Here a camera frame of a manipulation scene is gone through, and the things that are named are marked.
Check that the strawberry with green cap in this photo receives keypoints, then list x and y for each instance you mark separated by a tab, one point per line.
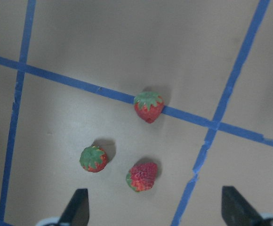
93	159

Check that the strawberry lying sideways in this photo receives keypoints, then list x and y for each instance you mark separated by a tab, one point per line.
141	177

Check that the small red strawberry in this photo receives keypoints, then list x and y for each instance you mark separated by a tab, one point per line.
148	105

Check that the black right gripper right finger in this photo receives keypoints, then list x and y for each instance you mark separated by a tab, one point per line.
237	211

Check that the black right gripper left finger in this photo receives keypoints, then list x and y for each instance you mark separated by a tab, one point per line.
76	212

